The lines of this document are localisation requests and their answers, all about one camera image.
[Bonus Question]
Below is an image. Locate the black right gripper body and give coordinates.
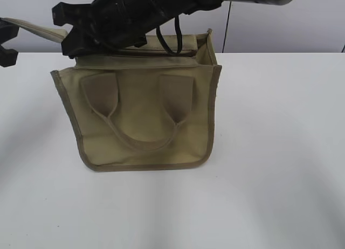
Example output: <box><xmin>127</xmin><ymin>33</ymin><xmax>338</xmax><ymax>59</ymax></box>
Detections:
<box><xmin>91</xmin><ymin>0</ymin><xmax>222</xmax><ymax>49</ymax></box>

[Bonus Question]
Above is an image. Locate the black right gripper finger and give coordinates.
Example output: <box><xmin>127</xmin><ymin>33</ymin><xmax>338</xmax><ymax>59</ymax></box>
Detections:
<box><xmin>61</xmin><ymin>27</ymin><xmax>108</xmax><ymax>58</ymax></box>
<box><xmin>52</xmin><ymin>2</ymin><xmax>94</xmax><ymax>26</ymax></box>

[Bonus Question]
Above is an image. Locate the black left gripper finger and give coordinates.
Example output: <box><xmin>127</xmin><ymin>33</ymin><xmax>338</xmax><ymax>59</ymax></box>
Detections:
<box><xmin>0</xmin><ymin>46</ymin><xmax>18</xmax><ymax>67</ymax></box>
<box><xmin>0</xmin><ymin>18</ymin><xmax>18</xmax><ymax>43</ymax></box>

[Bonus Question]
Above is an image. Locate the yellow canvas tote bag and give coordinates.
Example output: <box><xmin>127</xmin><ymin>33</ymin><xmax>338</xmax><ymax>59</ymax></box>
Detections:
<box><xmin>5</xmin><ymin>17</ymin><xmax>223</xmax><ymax>173</ymax></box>

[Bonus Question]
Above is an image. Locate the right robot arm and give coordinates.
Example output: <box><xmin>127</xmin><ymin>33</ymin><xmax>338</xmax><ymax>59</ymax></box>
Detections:
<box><xmin>52</xmin><ymin>0</ymin><xmax>291</xmax><ymax>58</ymax></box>

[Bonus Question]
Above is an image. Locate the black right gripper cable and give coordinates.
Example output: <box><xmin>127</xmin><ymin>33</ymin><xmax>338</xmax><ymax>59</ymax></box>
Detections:
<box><xmin>155</xmin><ymin>16</ymin><xmax>189</xmax><ymax>56</ymax></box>

